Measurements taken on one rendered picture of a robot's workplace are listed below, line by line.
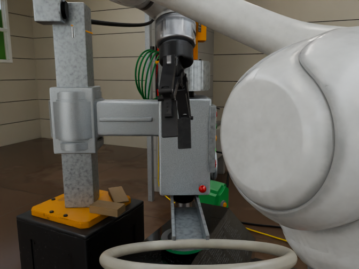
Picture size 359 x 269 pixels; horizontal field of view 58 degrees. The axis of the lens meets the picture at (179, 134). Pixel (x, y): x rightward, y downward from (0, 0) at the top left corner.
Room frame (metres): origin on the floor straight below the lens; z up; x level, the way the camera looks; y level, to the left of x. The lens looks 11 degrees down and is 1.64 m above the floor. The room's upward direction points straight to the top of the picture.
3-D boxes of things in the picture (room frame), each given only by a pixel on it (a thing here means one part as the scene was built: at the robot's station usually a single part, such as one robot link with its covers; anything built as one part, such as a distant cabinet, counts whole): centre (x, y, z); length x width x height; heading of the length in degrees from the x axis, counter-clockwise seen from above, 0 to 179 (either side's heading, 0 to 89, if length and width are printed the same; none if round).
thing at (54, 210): (2.09, 0.66, 0.76); 0.49 x 0.49 x 0.05; 63
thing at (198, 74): (1.78, -0.01, 1.62); 0.96 x 0.25 x 0.17; 2
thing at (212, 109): (1.36, -0.14, 1.37); 0.08 x 0.03 x 0.28; 2
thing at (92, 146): (2.09, 0.66, 1.35); 0.35 x 0.35 x 0.41
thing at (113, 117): (2.09, 0.46, 1.36); 0.74 x 0.34 x 0.25; 89
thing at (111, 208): (1.93, 0.45, 0.81); 0.20 x 0.10 x 0.05; 71
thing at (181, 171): (1.51, -0.02, 1.32); 0.36 x 0.22 x 0.45; 2
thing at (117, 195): (2.16, 0.43, 0.80); 0.20 x 0.10 x 0.05; 24
